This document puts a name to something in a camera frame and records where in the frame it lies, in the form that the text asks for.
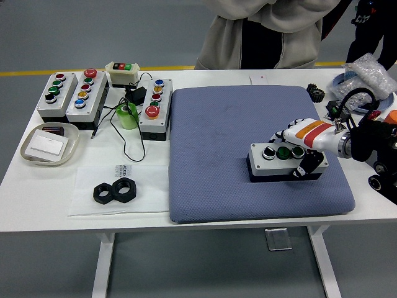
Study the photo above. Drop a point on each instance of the clear bubble wrap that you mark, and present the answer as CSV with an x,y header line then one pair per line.
x,y
369,73

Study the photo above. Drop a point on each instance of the white wall switch plate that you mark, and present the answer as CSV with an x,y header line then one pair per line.
x,y
46,144

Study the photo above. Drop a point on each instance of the person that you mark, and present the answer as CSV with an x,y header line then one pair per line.
x,y
369,37
270,37

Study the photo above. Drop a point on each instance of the grey five-button box, emergency stop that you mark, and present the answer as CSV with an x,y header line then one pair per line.
x,y
164,102
94,96

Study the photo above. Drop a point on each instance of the black power adapter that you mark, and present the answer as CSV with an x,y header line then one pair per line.
x,y
136,94

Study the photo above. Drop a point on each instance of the blue-grey quilted mat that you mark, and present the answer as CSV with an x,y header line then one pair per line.
x,y
223,155

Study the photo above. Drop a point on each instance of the green tape roll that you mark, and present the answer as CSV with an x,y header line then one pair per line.
x,y
127,119

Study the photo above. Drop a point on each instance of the black gear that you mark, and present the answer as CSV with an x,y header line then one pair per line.
x,y
315,93

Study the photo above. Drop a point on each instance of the dark brown small block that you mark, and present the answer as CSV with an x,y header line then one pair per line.
x,y
52,129

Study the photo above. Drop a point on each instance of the black electronic module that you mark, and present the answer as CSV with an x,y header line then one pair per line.
x,y
333,110

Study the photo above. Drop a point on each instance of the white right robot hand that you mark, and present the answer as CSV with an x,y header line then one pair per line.
x,y
313,133

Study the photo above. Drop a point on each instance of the grey box with black knob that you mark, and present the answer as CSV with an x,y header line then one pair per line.
x,y
62,93

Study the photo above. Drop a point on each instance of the white table leg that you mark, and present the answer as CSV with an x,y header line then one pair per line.
x,y
325,264
104,264

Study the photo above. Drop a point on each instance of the clear plastic bracket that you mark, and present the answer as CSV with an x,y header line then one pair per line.
x,y
278,239

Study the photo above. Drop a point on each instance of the cream three-button switch box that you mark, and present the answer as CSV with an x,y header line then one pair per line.
x,y
124,74

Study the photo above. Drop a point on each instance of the blue round plate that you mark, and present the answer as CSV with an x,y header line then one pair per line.
x,y
387,104

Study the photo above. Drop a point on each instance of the orange cylinder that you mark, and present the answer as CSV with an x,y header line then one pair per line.
x,y
392,117

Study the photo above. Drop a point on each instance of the small red part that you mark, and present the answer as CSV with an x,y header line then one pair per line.
x,y
373,115

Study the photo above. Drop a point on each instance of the white card with red dot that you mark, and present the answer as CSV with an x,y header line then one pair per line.
x,y
257,79

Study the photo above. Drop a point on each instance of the large black hex nut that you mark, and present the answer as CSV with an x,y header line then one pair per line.
x,y
131,192

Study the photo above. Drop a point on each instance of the small black hex nut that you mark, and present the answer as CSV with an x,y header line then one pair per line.
x,y
98,194

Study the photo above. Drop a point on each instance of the beige oval tray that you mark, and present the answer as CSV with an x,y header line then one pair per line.
x,y
73,136

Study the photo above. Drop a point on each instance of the grey four-button control box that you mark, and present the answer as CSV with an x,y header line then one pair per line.
x,y
273,166

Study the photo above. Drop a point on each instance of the clear bag of metal washers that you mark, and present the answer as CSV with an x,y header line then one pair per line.
x,y
347,87

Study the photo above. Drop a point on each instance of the clear printed plastic bag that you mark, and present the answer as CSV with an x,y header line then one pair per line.
x,y
149,192

